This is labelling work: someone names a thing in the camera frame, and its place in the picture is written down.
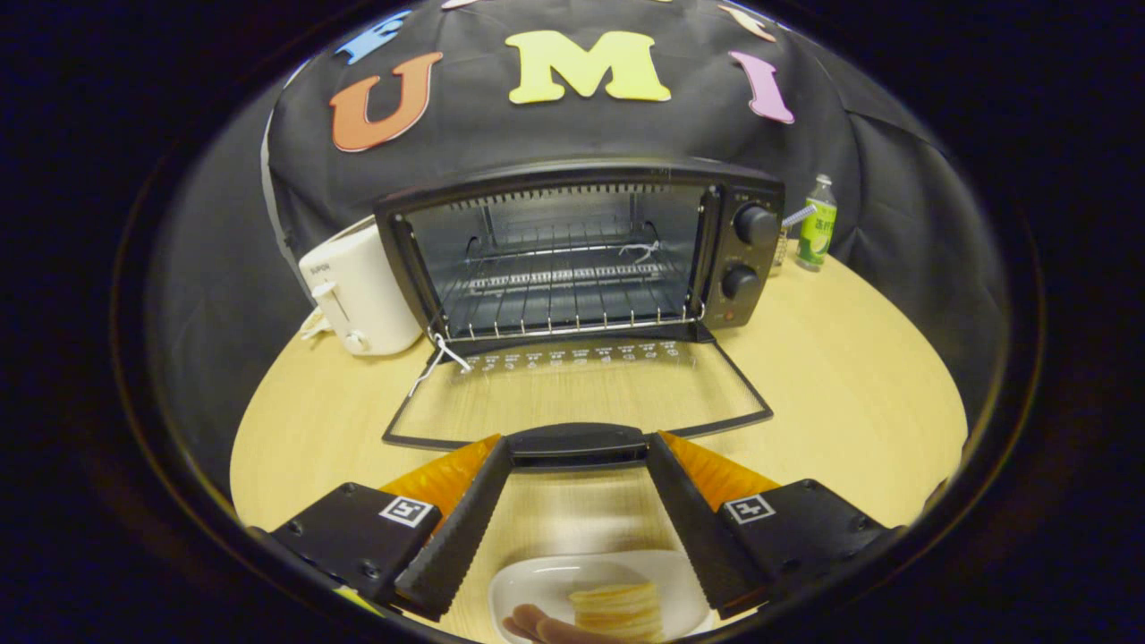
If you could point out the white oval plate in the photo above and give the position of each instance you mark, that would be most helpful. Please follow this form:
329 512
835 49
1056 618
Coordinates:
537 577

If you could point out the white pop-up toaster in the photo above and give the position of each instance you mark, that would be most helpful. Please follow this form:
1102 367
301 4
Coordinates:
367 295

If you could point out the black toaster oven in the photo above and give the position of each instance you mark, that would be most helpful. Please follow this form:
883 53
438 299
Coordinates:
572 172

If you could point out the yellow sliced bread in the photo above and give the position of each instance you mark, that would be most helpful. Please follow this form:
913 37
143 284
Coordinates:
617 610

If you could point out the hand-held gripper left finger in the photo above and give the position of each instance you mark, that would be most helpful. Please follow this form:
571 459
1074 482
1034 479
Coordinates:
461 537

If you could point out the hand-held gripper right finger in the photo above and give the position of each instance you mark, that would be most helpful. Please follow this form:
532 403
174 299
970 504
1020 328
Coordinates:
702 537

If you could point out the green label plastic bottle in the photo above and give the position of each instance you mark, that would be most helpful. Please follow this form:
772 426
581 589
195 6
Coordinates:
816 234

